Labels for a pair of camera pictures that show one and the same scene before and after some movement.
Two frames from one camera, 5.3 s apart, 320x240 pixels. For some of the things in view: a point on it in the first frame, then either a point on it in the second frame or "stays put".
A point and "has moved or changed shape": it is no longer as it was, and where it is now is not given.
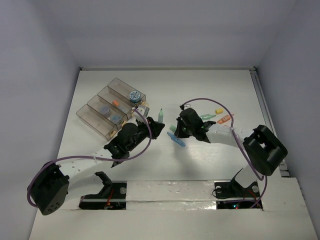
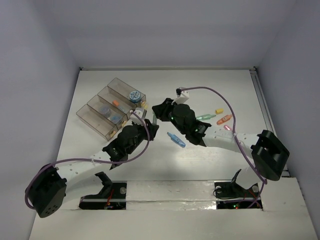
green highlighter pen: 160,116 has moved or changed shape
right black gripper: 178,132 -> 161,110
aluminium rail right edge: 257,81 stays put
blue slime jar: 135,96 stays put
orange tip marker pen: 120,106 stays put
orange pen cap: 115,102 stays put
